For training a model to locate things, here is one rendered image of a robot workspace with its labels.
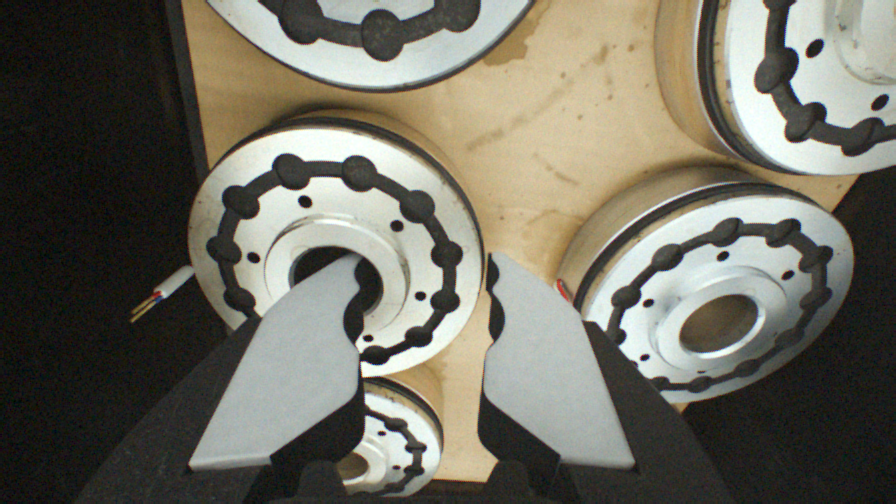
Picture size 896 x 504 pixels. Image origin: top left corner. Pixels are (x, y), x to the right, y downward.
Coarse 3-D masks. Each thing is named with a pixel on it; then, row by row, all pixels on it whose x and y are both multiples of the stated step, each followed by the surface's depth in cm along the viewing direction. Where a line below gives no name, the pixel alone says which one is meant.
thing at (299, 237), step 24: (312, 216) 11; (336, 216) 11; (288, 240) 11; (312, 240) 11; (336, 240) 11; (360, 240) 11; (384, 240) 11; (264, 264) 11; (288, 264) 11; (384, 264) 11; (408, 264) 12; (288, 288) 11; (384, 288) 12; (408, 288) 12; (384, 312) 12; (360, 336) 13
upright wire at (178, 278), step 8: (176, 272) 12; (184, 272) 12; (192, 272) 12; (168, 280) 11; (176, 280) 11; (184, 280) 12; (160, 288) 11; (168, 288) 11; (176, 288) 11; (152, 296) 10; (160, 296) 11; (144, 304) 10; (152, 304) 10; (144, 312) 10
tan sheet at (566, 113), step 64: (192, 0) 11; (576, 0) 11; (640, 0) 11; (192, 64) 11; (256, 64) 11; (512, 64) 12; (576, 64) 12; (640, 64) 12; (256, 128) 12; (448, 128) 13; (512, 128) 13; (576, 128) 13; (640, 128) 13; (512, 192) 14; (576, 192) 14; (832, 192) 14; (512, 256) 15; (448, 384) 19; (448, 448) 22
